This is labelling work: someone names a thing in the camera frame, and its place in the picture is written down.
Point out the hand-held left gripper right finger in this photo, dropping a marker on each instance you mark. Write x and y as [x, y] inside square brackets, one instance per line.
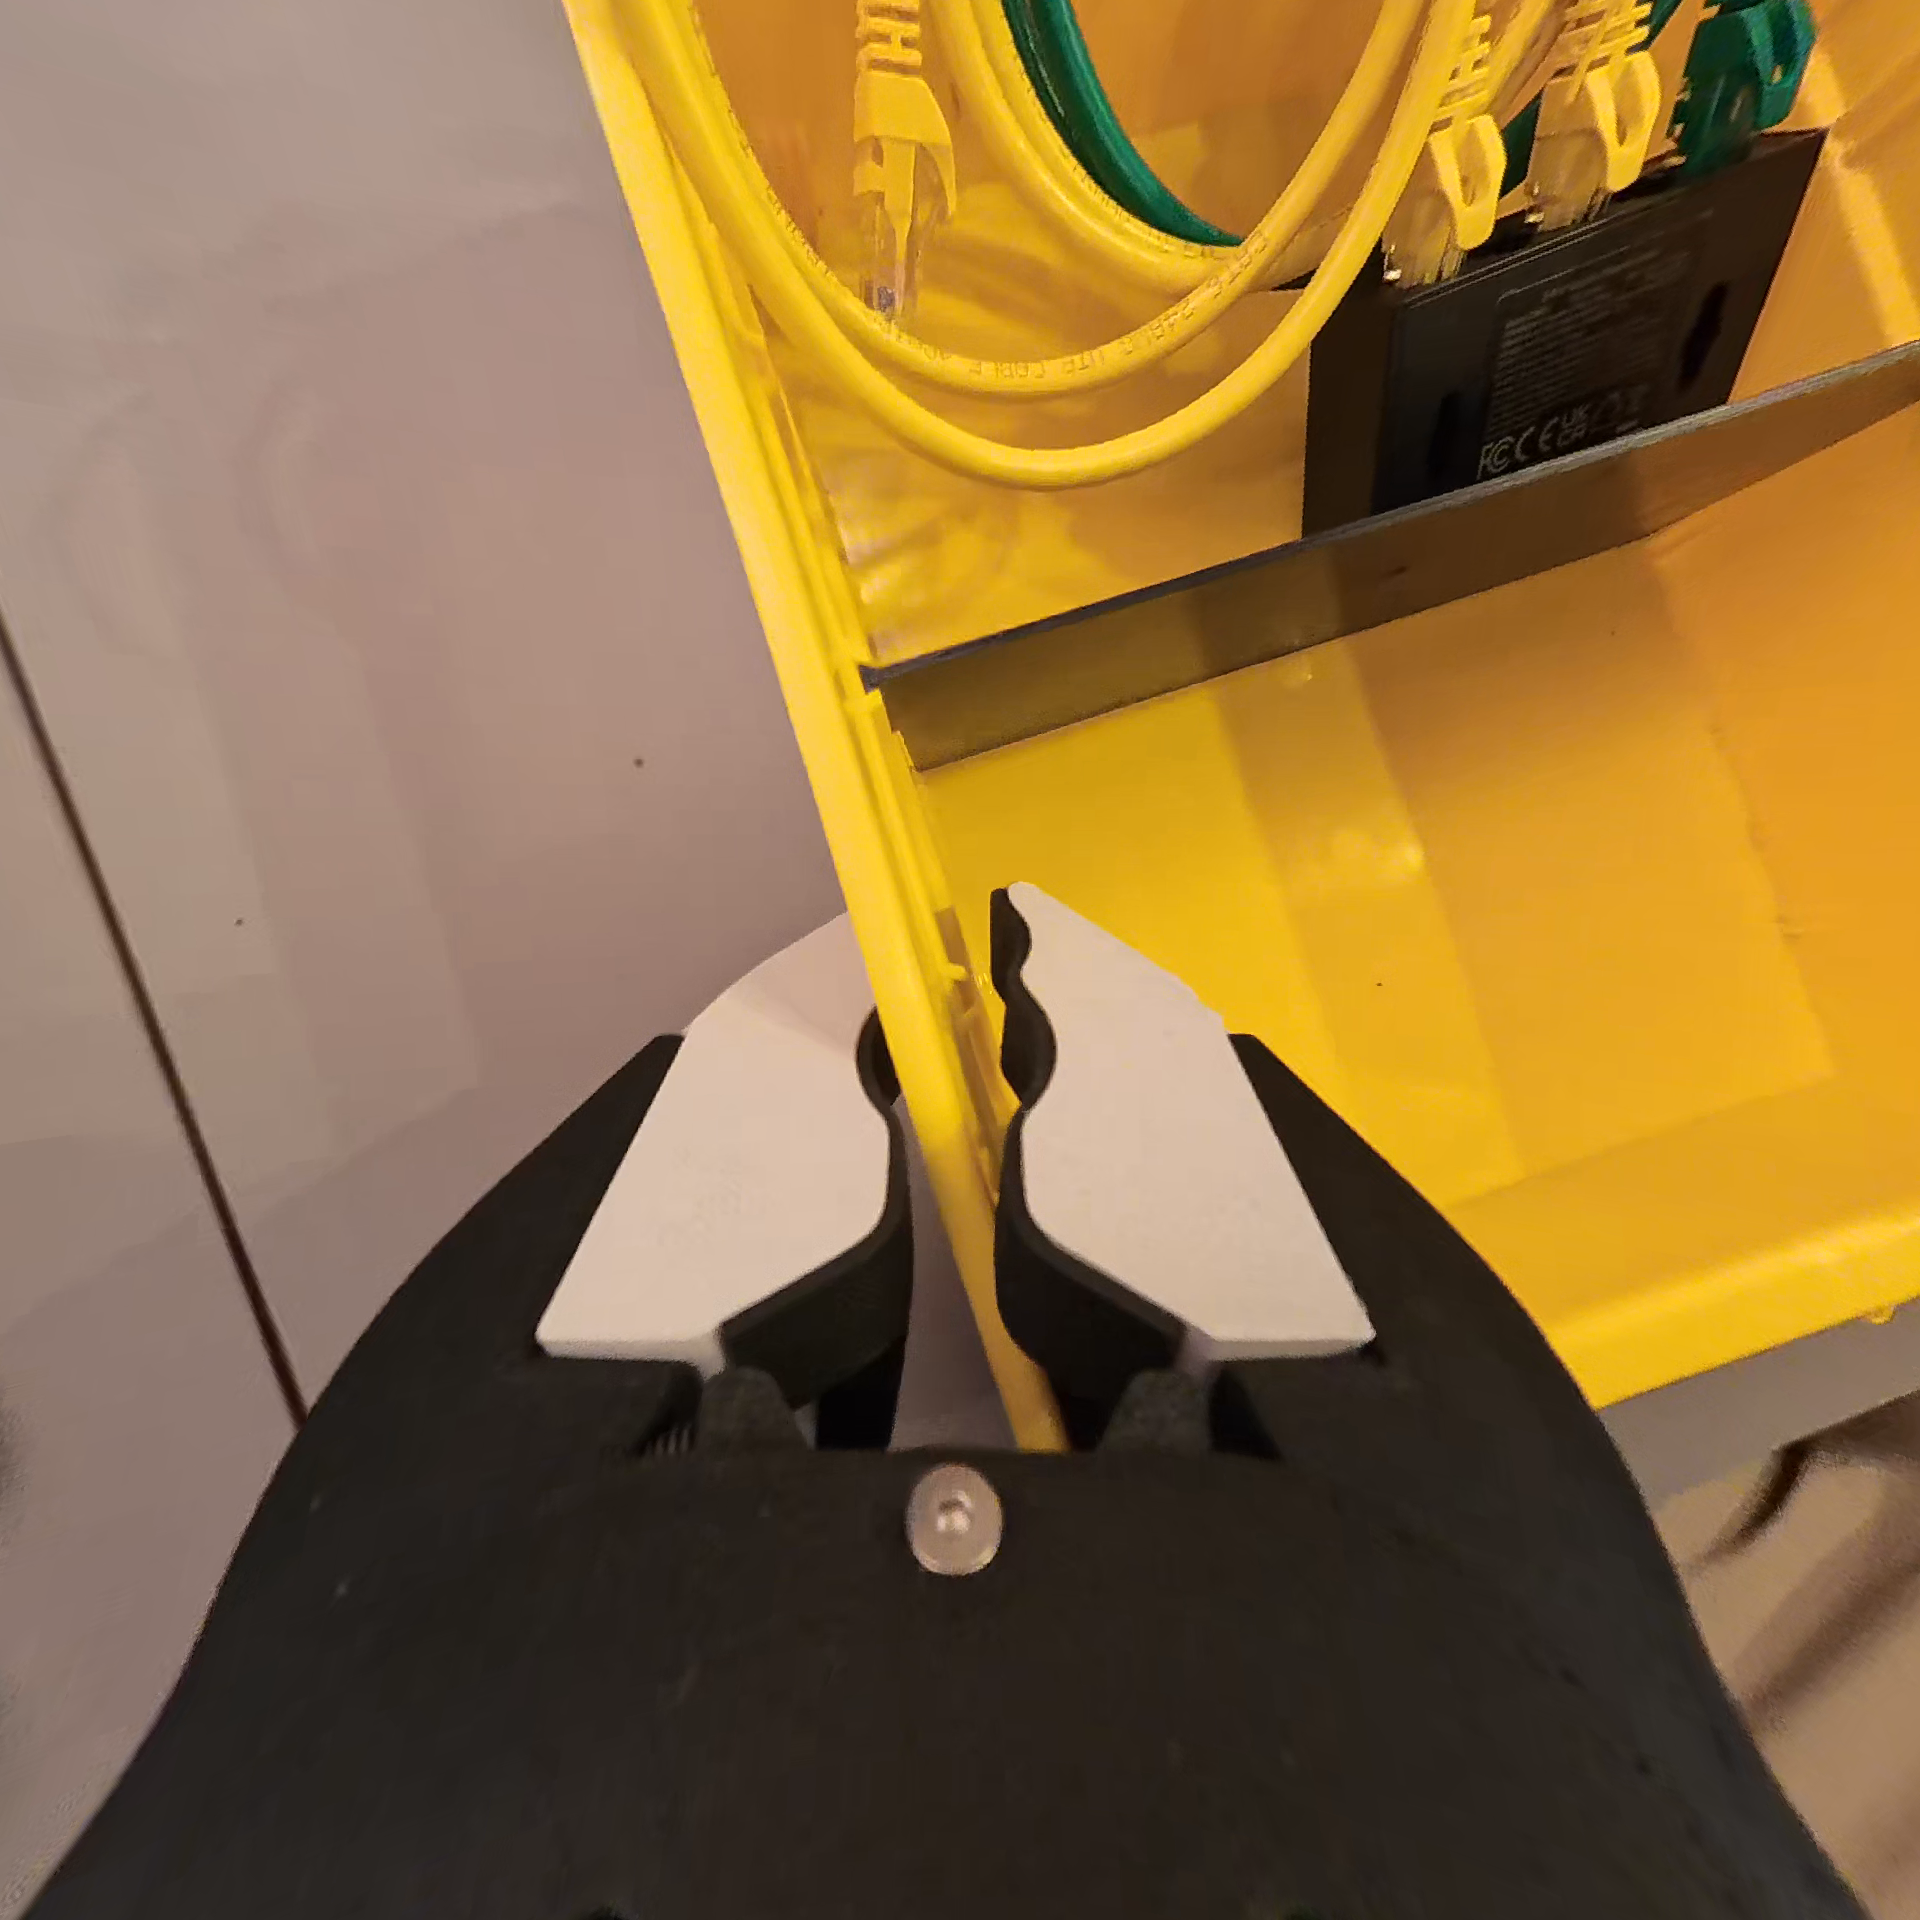
[1187, 1171]

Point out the black network switch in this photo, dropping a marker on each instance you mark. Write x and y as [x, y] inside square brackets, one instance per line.
[1545, 361]

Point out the yellow plastic bin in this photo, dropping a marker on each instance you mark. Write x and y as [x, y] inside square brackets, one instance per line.
[1501, 901]

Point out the black bin divider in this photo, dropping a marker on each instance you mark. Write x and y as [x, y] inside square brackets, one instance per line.
[1349, 585]

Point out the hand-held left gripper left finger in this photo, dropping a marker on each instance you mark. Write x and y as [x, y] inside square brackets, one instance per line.
[704, 1186]

